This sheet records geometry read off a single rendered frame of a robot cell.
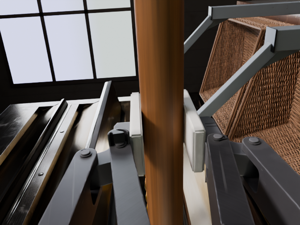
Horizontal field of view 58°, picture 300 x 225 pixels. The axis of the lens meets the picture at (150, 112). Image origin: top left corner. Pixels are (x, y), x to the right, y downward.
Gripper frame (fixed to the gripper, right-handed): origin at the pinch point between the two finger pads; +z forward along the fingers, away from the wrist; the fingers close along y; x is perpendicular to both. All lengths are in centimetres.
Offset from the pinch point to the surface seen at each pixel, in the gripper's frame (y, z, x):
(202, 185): 18, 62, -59
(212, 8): 24, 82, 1
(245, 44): 60, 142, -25
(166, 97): 0.2, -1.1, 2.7
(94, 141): -21, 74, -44
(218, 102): 14.2, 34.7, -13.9
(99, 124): -21, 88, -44
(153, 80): -0.5, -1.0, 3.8
